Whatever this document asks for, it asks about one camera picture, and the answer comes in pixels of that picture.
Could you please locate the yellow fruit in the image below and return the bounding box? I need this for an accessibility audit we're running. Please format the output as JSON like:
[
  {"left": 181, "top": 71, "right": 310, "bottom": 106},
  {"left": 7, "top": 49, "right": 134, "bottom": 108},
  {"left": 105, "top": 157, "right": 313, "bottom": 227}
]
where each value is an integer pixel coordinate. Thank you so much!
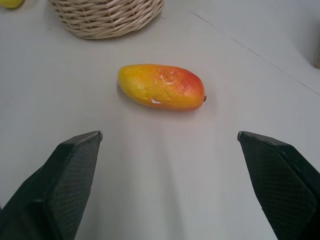
[{"left": 0, "top": 0, "right": 26, "bottom": 9}]

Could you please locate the woven wicker basket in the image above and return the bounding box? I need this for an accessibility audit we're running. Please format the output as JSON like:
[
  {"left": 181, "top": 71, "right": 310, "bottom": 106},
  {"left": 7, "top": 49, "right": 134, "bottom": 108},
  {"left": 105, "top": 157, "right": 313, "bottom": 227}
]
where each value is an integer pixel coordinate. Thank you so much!
[{"left": 47, "top": 0, "right": 165, "bottom": 40}]

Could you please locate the orange yellow mango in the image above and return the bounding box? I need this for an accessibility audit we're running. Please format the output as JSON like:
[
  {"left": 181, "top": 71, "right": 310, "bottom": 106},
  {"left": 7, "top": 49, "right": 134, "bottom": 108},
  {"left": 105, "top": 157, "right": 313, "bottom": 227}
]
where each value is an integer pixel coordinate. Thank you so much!
[{"left": 117, "top": 63, "right": 207, "bottom": 112}]

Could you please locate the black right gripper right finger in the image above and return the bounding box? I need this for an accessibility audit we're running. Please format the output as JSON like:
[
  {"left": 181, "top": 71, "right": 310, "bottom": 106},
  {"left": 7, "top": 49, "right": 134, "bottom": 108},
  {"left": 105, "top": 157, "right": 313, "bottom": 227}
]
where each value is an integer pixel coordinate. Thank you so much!
[{"left": 236, "top": 130, "right": 320, "bottom": 240}]

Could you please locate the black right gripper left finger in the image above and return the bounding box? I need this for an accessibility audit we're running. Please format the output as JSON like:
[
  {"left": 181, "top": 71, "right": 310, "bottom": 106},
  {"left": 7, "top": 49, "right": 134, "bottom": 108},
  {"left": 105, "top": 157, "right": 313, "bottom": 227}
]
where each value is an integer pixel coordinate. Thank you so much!
[{"left": 0, "top": 130, "right": 104, "bottom": 240}]

